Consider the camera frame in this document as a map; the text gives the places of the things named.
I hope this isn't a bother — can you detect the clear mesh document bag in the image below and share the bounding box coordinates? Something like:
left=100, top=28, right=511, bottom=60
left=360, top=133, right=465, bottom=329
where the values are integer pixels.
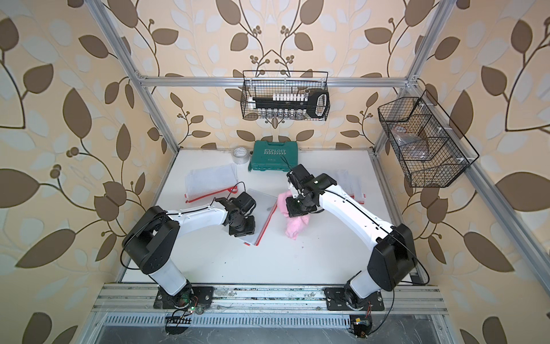
left=332, top=170, right=365, bottom=204
left=241, top=189, right=277, bottom=247

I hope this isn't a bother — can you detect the pink microfiber cloth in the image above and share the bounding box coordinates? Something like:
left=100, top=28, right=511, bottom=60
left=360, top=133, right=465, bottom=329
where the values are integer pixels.
left=276, top=191, right=311, bottom=241

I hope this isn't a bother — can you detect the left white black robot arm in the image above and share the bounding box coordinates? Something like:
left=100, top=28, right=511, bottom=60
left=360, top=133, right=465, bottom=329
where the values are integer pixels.
left=123, top=192, right=256, bottom=298

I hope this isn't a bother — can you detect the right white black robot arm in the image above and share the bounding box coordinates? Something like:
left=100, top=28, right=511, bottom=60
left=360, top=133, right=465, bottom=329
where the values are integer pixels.
left=286, top=164, right=418, bottom=300

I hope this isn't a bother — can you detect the stack of mesh document bags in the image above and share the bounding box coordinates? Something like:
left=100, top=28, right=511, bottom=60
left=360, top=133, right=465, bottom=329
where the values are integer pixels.
left=185, top=163, right=239, bottom=203

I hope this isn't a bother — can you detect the clear plastic bag in basket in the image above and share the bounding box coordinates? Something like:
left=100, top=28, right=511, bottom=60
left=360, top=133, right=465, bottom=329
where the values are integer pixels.
left=392, top=126, right=429, bottom=161

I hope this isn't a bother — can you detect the green plastic tool case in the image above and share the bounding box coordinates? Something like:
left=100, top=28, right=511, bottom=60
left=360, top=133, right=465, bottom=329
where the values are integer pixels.
left=248, top=140, right=298, bottom=172

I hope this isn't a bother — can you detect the clear tape roll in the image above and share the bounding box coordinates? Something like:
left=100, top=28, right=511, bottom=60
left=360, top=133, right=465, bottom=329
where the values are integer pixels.
left=231, top=146, right=251, bottom=165

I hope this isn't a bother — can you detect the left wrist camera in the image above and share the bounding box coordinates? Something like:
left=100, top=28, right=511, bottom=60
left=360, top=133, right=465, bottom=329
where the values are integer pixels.
left=233, top=191, right=256, bottom=215

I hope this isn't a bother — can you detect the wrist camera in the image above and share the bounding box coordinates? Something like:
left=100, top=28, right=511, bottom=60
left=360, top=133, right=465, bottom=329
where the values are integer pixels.
left=233, top=191, right=256, bottom=215
left=286, top=164, right=314, bottom=191

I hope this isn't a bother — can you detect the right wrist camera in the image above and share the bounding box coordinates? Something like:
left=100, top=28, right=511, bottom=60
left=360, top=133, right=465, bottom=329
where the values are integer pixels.
left=286, top=164, right=314, bottom=191

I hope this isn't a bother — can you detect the black socket holder rail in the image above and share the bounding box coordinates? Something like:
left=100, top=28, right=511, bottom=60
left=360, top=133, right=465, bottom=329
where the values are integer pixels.
left=246, top=90, right=330, bottom=120

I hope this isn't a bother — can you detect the black wire basket centre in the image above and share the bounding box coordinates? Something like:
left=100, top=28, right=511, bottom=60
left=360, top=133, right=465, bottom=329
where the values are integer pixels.
left=240, top=69, right=330, bottom=121

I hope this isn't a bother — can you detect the black wire basket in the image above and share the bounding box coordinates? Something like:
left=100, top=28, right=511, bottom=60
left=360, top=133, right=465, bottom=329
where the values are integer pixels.
left=378, top=90, right=480, bottom=188
left=240, top=69, right=330, bottom=121

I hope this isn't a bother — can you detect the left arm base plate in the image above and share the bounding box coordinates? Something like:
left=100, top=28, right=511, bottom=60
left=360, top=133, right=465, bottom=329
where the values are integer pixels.
left=153, top=286, right=214, bottom=310

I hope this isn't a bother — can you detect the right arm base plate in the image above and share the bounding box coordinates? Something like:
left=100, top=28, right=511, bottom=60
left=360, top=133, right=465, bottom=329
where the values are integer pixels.
left=323, top=287, right=385, bottom=312

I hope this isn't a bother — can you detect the black wire basket right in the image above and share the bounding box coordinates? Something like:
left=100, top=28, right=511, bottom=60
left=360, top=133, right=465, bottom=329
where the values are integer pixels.
left=378, top=90, right=480, bottom=188

